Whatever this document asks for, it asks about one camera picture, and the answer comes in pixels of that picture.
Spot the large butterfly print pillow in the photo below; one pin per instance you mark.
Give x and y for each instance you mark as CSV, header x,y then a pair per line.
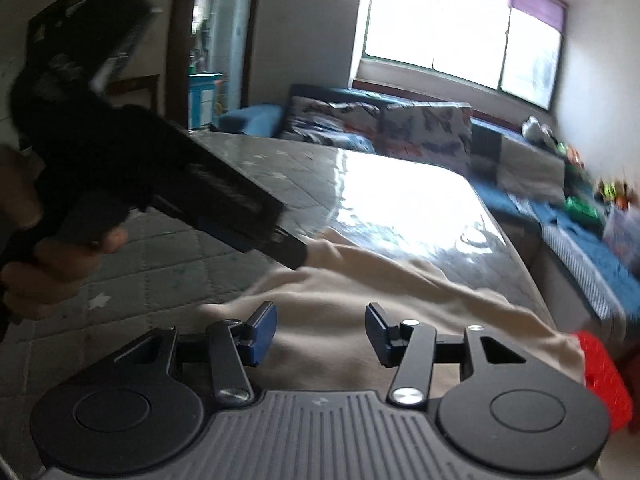
x,y
425,132

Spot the clear plastic storage box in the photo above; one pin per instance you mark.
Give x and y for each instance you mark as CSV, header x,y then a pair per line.
x,y
622,235

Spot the blue butterfly print cushion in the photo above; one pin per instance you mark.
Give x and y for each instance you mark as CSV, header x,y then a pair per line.
x,y
320,135

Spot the brown bear plush toy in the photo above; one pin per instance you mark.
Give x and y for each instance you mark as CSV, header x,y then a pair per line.
x,y
614,194

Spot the blue sofa blanket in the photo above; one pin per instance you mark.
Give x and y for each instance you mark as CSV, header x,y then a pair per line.
x,y
585,260

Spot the green framed window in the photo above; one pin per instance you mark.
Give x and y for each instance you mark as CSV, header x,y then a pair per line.
x,y
450,25

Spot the cream long-sleeved garment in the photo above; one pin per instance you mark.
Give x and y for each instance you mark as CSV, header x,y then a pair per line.
x,y
350,280

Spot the red plastic stool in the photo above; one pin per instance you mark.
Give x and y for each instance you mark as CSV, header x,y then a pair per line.
x,y
605,385

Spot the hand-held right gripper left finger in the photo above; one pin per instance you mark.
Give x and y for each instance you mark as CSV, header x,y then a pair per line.
x,y
262,332

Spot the person's left hand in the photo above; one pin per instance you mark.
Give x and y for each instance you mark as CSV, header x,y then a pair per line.
x,y
60,265

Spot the light blue cabinet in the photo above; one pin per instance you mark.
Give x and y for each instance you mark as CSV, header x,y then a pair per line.
x,y
204,100

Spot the dark wooden chair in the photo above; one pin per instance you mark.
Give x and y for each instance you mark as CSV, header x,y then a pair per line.
x,y
135,82

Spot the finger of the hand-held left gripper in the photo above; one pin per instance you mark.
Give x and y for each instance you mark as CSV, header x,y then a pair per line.
x,y
290,249

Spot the colourful plush toy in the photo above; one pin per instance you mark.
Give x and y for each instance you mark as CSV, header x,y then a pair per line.
x,y
570,156

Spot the plain grey pillow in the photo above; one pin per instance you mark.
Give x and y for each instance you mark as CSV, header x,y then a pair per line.
x,y
530,170

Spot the dark wooden door frame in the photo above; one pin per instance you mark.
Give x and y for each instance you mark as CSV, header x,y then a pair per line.
x,y
180,35

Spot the panda plush toy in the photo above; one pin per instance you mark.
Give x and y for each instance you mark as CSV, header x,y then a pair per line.
x,y
537,129

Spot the green plastic bowl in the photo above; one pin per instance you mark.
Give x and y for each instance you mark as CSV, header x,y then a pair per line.
x,y
582,209

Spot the blue corner sofa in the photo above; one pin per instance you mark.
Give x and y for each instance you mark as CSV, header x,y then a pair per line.
x,y
250,117

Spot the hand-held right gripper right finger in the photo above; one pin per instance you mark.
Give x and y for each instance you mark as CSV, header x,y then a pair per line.
x,y
380,332

